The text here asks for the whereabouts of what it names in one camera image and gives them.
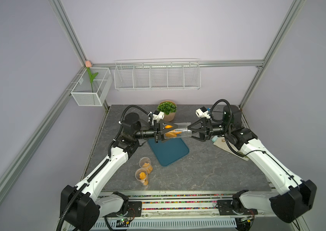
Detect clear cookie jar back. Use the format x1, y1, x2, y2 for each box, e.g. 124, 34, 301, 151
139, 157, 153, 174

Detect pink artificial tulip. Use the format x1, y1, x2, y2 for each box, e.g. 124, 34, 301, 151
85, 60, 98, 92

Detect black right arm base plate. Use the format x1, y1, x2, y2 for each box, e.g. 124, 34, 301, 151
215, 199, 258, 216

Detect green plant in pot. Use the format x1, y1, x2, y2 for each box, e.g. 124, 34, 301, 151
157, 101, 177, 122

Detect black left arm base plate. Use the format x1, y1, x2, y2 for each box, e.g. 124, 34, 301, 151
107, 201, 142, 218

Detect white mesh wall basket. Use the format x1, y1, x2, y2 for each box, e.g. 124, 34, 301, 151
71, 67, 113, 106

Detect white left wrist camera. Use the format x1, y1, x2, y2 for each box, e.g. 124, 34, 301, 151
148, 111, 165, 123

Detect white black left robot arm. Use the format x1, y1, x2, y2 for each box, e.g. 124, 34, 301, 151
56, 105, 178, 231

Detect clear cookie jar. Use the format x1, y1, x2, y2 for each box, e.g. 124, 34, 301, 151
139, 157, 153, 174
135, 168, 149, 186
164, 122, 192, 140

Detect clear cookie jar front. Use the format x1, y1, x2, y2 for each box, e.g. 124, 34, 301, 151
135, 168, 149, 186

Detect teal plastic tray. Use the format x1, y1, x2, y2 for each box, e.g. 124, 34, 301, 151
148, 138, 189, 167

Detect beige gardening glove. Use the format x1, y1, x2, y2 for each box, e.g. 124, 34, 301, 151
213, 137, 250, 161

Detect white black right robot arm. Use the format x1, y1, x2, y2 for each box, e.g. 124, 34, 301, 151
188, 99, 317, 223

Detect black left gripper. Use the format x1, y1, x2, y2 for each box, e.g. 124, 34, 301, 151
133, 120, 177, 143

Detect white wire wall shelf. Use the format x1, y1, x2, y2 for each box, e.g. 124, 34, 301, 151
114, 58, 201, 90

